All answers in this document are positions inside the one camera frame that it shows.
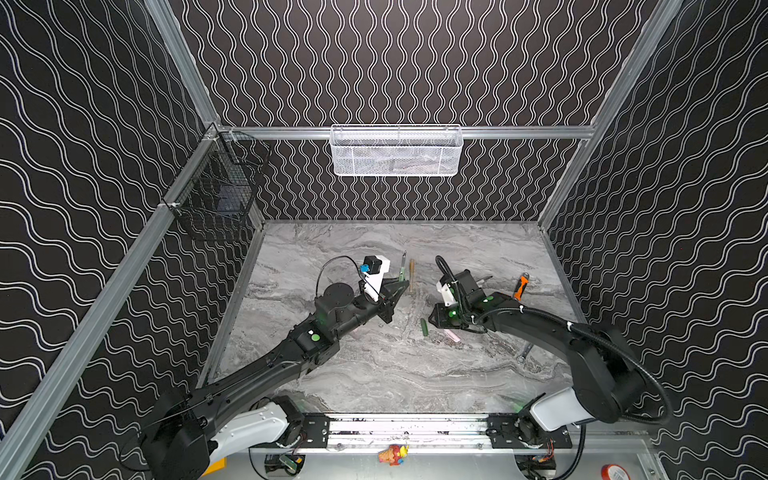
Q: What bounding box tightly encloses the green pen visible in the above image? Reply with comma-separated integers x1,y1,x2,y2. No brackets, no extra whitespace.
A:
398,251,407,281

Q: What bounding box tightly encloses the tan pen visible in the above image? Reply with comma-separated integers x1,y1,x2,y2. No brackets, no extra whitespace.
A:
408,258,416,294

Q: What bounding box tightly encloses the pink pen cap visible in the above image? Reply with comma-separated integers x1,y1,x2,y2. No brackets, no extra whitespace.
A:
444,329,462,343

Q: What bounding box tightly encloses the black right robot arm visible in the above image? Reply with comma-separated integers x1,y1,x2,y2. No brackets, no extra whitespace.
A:
429,270,671,446

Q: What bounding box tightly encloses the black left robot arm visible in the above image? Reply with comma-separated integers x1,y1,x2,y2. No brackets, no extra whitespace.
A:
138,277,409,479

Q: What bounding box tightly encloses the small steel spanner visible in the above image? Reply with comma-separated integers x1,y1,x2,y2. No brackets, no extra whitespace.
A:
517,343,534,363

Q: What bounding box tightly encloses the red yellow toy figure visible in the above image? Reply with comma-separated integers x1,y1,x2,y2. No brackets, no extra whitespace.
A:
378,445,409,466

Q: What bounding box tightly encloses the red tape roll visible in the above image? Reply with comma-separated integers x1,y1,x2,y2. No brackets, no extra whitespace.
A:
601,464,631,480

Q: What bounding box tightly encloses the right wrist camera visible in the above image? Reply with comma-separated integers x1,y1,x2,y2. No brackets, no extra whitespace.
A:
436,281,457,307

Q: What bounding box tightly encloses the white wire mesh basket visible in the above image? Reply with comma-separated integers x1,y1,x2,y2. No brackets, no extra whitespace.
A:
329,124,464,177

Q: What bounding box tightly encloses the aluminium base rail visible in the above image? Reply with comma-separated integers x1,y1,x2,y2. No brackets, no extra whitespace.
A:
257,413,579,455

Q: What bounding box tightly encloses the black wire basket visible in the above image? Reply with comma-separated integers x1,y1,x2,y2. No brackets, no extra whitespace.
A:
165,129,259,245

